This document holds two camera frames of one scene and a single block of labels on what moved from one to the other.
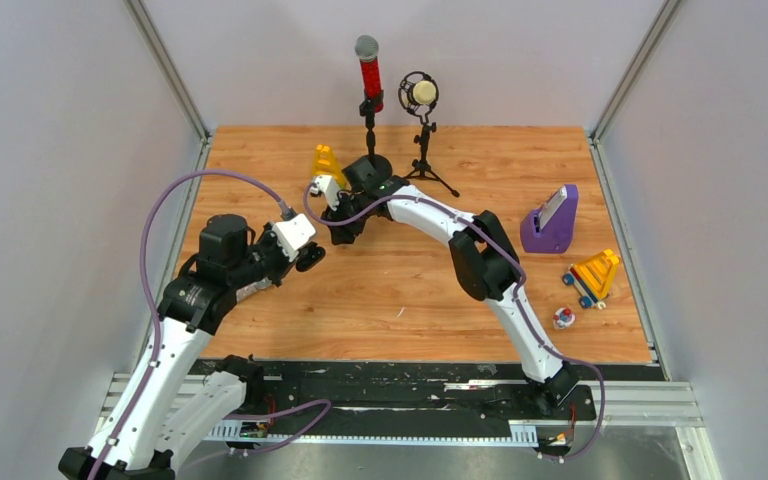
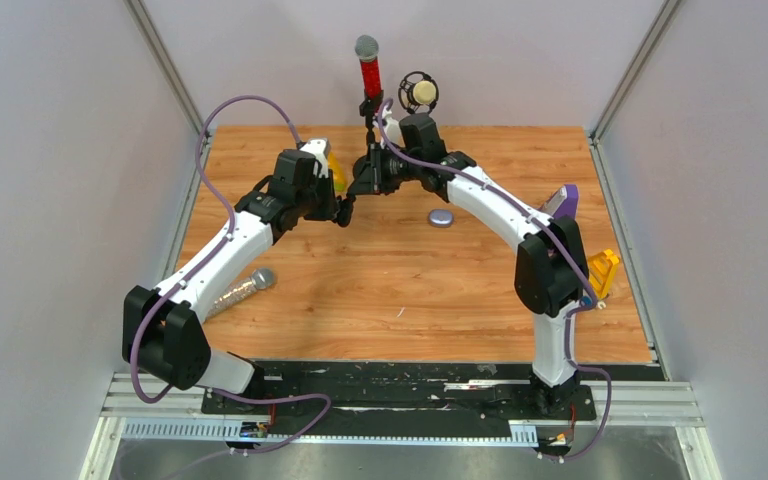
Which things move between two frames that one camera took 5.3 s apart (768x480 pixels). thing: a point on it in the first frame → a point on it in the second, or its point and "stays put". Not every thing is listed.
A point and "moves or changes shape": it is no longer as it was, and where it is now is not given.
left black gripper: (285, 266) → (327, 211)
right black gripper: (345, 233) → (386, 188)
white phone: (552, 205) stays put
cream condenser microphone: (418, 93) stays put
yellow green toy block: (324, 163) stays put
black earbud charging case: (309, 254) moves or changes shape
